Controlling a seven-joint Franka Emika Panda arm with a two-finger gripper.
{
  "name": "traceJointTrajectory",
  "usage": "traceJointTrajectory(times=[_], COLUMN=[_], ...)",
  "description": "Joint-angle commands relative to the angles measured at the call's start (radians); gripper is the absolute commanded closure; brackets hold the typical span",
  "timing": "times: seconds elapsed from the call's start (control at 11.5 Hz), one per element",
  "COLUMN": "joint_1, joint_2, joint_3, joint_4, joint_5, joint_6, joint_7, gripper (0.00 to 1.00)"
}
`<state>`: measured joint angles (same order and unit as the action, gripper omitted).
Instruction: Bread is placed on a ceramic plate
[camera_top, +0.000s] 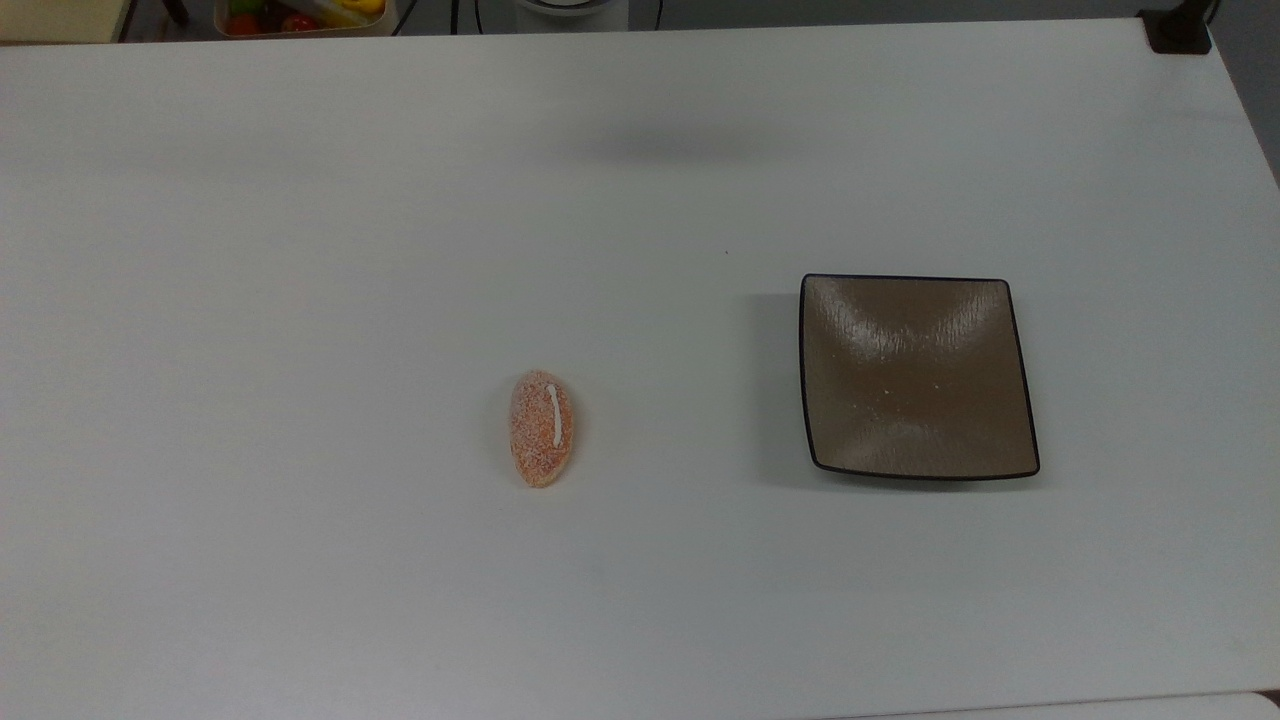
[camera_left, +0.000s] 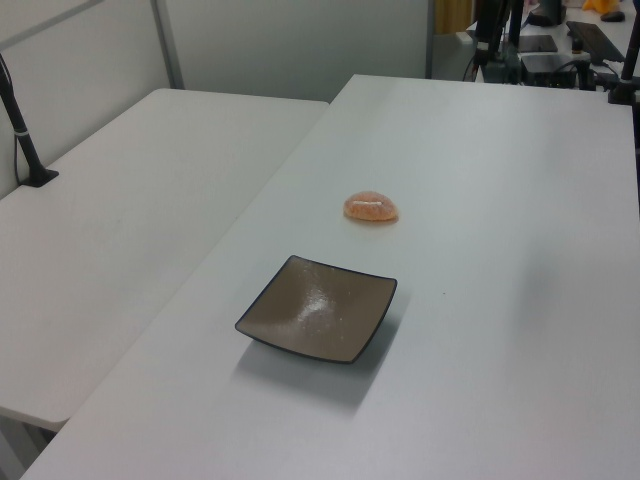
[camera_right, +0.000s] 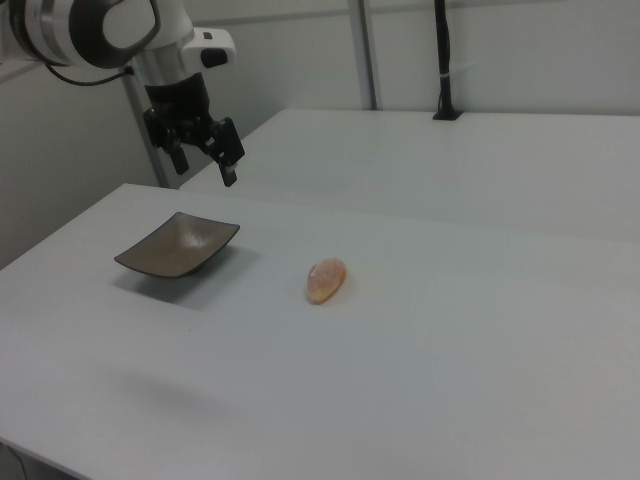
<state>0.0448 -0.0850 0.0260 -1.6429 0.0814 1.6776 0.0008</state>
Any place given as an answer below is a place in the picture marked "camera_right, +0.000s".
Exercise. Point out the square brown ceramic plate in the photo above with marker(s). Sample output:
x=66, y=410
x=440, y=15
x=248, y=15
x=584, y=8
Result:
x=175, y=250

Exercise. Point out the grey aluminium frame post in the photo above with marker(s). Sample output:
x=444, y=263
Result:
x=150, y=165
x=364, y=55

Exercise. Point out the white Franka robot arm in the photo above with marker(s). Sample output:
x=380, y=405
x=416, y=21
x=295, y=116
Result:
x=100, y=30

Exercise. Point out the black pole stand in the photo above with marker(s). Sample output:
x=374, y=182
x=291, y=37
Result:
x=444, y=60

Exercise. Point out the sugared orange bread roll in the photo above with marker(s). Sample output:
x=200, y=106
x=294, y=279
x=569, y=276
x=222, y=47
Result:
x=326, y=280

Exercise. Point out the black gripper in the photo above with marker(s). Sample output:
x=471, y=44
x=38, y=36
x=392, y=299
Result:
x=177, y=102

